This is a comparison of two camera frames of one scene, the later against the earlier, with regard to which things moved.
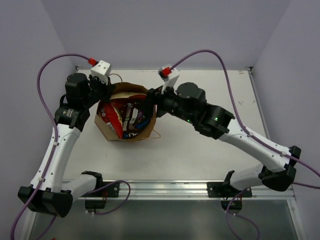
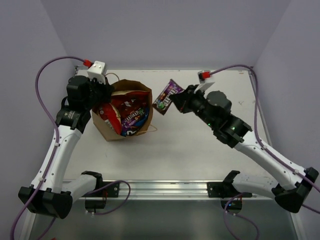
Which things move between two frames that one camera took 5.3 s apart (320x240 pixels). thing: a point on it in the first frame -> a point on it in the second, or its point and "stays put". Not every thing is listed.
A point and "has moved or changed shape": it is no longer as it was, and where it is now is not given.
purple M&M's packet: [140, 116] has moved or changed shape
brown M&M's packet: [129, 108] -> [136, 120]
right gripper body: [167, 101] -> [196, 103]
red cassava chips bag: [111, 115] stays put
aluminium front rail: [172, 190] stays put
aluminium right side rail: [251, 73] stays put
